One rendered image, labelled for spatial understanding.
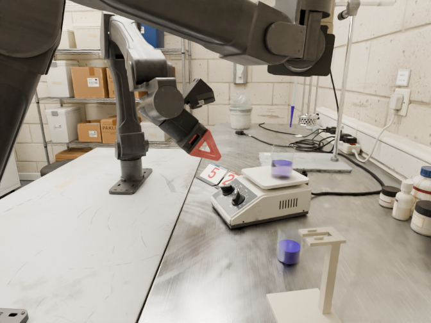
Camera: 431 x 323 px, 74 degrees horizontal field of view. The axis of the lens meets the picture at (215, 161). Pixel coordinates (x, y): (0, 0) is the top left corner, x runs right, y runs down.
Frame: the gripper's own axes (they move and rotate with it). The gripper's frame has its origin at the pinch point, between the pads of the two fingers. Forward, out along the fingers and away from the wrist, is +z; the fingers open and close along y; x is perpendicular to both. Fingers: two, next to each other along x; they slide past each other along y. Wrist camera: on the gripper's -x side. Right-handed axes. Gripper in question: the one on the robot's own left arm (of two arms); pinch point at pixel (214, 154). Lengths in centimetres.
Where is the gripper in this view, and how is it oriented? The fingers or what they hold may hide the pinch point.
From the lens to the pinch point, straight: 66.3
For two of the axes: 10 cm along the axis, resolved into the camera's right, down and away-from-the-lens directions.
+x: -6.2, 7.9, 0.1
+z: 7.1, 5.6, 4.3
